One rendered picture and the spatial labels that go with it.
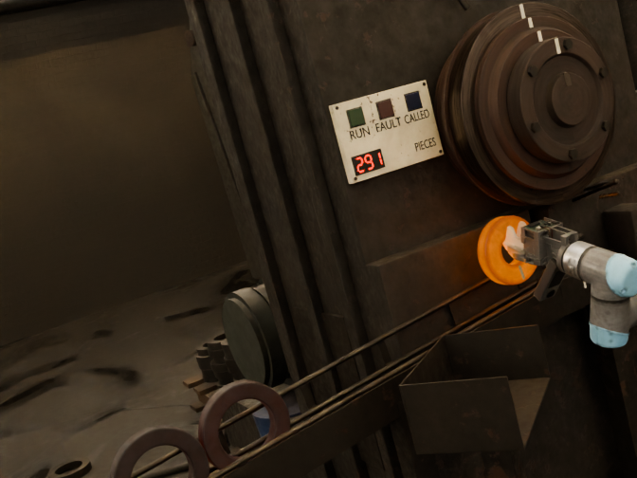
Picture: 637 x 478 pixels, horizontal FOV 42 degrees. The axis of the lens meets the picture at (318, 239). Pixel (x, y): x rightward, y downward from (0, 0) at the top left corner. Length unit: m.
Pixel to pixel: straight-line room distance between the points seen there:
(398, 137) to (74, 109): 6.04
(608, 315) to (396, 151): 0.60
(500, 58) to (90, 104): 6.18
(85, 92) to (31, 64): 0.51
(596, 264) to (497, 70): 0.50
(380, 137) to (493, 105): 0.26
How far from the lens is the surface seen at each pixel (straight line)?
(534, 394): 1.71
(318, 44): 1.90
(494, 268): 1.90
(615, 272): 1.69
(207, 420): 1.66
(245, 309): 2.99
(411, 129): 1.97
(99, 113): 7.85
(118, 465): 1.63
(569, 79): 1.98
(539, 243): 1.81
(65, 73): 7.84
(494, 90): 1.92
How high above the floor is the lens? 1.24
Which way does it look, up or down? 9 degrees down
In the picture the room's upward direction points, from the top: 15 degrees counter-clockwise
